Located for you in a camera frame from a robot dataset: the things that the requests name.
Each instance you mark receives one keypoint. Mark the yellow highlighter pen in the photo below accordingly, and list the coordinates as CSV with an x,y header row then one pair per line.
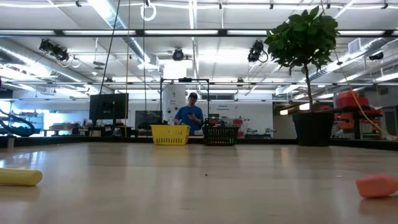
x,y
20,176

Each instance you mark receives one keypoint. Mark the yellow pencil orange tip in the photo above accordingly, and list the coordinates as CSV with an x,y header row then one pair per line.
x,y
376,186

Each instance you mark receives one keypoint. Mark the shelf with orange bins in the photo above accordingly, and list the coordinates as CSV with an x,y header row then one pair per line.
x,y
351,102

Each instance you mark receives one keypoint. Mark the person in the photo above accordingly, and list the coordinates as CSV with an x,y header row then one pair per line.
x,y
189,115

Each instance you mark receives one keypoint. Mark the white pillar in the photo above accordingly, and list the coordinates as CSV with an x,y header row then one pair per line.
x,y
172,104

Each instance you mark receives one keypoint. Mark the black plastic bin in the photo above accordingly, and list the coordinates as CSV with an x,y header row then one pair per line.
x,y
220,135

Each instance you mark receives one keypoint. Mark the yellow plastic bin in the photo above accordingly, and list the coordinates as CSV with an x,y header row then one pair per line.
x,y
170,134

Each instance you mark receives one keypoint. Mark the black monitor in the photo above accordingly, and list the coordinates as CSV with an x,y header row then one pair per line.
x,y
109,107

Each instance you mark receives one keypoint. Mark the potted green plant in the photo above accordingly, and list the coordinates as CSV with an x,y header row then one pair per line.
x,y
312,129

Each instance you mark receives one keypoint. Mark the black aluminium table frame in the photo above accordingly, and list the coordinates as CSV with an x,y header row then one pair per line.
x,y
264,141

